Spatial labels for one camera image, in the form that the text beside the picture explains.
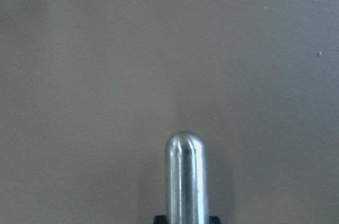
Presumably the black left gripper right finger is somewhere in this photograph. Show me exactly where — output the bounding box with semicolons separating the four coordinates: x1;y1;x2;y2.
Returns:
209;216;221;224

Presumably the steel muddler black tip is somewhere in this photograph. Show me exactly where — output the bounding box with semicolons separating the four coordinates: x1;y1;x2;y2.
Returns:
165;131;209;223

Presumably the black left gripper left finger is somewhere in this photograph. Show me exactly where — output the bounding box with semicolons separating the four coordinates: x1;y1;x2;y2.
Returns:
154;215;167;224

